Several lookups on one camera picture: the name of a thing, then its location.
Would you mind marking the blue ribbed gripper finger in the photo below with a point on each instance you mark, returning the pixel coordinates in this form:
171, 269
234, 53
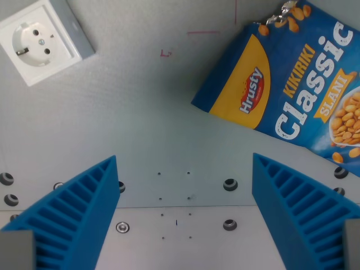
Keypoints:
303, 219
76, 213

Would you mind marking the silver table screw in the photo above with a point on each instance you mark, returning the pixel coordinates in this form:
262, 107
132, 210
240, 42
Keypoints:
123, 226
58, 185

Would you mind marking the blue Hrusty Classic peanut bag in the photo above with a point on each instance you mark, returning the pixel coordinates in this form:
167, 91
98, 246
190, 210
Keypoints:
295, 92

